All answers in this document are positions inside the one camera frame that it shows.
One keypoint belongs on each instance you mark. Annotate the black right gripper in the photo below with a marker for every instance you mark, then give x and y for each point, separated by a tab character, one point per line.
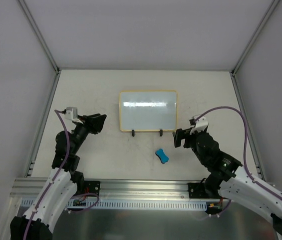
186	137

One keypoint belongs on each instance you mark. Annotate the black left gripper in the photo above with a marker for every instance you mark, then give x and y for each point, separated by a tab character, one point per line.
91	123

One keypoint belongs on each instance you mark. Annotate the blue whiteboard eraser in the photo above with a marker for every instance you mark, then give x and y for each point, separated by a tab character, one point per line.
162	156

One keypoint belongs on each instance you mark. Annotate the yellow framed whiteboard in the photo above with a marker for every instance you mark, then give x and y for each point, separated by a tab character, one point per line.
148	110

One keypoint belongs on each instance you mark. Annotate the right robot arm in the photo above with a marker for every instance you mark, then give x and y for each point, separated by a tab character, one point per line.
228	177

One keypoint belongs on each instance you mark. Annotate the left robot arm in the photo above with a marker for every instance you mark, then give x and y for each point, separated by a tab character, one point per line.
63	183

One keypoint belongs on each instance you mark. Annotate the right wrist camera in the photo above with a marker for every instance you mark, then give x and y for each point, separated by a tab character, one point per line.
198	124

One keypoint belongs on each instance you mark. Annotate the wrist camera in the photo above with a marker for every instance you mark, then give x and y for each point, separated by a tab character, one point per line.
198	124
71	113

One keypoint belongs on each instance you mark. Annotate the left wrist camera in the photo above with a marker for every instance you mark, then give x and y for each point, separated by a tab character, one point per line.
71	113

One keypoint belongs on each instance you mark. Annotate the wire whiteboard stand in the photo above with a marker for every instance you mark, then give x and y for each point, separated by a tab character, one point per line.
160	133

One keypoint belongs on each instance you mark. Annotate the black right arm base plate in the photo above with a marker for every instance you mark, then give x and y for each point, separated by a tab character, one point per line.
196	190

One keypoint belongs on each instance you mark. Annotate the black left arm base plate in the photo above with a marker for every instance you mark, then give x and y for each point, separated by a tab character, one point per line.
92	187

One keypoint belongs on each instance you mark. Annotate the white slotted cable duct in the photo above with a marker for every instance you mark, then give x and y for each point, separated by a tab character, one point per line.
119	204

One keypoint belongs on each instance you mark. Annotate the aluminium mounting rail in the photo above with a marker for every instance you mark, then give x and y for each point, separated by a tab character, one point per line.
115	189

